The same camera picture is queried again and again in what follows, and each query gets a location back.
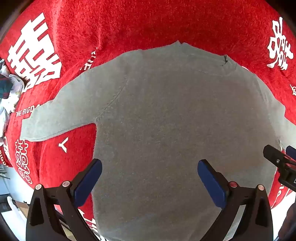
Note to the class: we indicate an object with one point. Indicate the pile of white and dark clothes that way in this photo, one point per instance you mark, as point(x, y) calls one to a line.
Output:
point(8, 92)

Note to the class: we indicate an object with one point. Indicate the red printed blanket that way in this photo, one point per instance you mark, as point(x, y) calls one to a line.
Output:
point(143, 25)

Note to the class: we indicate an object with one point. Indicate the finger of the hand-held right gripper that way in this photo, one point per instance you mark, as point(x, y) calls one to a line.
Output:
point(274, 154)
point(291, 151)

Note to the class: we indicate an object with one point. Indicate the person's dark clothing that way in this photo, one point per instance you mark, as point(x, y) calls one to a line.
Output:
point(288, 222)

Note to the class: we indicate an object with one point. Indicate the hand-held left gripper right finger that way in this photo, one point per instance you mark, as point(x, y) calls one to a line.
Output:
point(211, 185)

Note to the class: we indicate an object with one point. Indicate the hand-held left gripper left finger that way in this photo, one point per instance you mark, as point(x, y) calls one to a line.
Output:
point(89, 183)

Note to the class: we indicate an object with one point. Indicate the grey long-sleeved sweater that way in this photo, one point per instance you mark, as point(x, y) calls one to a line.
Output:
point(166, 129)

